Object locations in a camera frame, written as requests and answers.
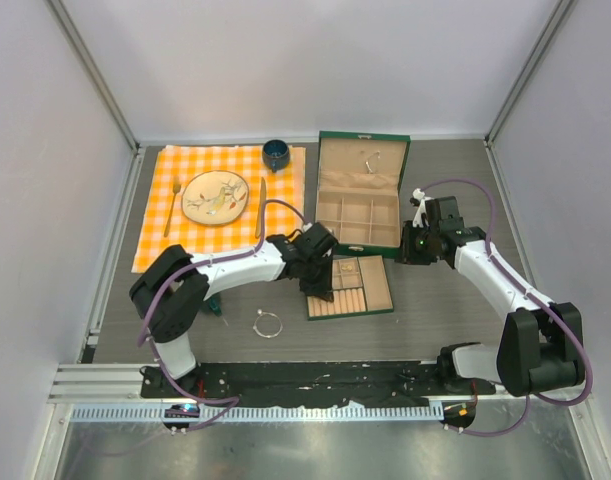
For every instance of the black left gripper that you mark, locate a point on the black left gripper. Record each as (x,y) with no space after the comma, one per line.
(322,290)

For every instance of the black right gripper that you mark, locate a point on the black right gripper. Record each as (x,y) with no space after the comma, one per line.
(407,254)

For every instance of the green jewelry tray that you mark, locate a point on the green jewelry tray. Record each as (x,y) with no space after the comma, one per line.
(364,291)

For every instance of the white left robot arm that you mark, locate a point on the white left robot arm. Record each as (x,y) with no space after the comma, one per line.
(169,295)

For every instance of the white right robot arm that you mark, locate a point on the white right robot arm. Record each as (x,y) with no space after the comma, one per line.
(539,347)

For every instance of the green jewelry box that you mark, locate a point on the green jewelry box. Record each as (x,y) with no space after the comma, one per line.
(361,210)

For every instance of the gold table knife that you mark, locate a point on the gold table knife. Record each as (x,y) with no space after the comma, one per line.
(260,212)

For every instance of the silver hook in lid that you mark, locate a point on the silver hook in lid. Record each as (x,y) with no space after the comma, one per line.
(371,162)

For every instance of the dark blue cup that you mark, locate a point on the dark blue cup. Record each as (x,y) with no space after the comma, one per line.
(276,155)

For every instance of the white green paper cup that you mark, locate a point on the white green paper cup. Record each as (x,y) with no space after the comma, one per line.
(213,305)

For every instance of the floral ceramic plate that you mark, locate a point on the floral ceramic plate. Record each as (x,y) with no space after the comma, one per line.
(215,198)

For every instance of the orange checkered cloth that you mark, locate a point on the orange checkered cloth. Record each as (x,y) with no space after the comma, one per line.
(186,163)

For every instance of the gold fork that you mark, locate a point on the gold fork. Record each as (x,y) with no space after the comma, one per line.
(176,187)

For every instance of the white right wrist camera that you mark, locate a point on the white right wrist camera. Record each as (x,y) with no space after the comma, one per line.
(418,200)

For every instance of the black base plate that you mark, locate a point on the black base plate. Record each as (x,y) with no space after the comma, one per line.
(373,384)

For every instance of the white slotted cable duct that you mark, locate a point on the white slotted cable duct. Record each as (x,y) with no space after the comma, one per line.
(140,413)

